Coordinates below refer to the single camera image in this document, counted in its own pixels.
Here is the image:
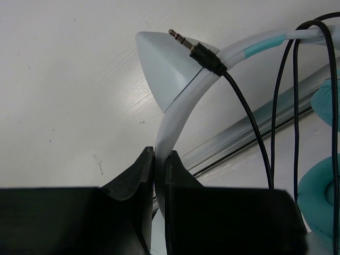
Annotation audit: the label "aluminium table edge rail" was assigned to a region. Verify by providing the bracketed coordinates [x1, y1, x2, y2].
[183, 62, 340, 177]

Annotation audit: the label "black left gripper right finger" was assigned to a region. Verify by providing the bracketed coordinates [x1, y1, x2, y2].
[165, 151, 308, 254]

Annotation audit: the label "teal cat-ear headphones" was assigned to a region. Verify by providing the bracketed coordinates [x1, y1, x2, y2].
[135, 20, 340, 255]

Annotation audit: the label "black audio cable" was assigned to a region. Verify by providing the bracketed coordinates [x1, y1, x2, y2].
[168, 10, 340, 255]

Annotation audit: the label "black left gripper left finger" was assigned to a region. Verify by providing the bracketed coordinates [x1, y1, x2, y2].
[1, 147, 154, 254]

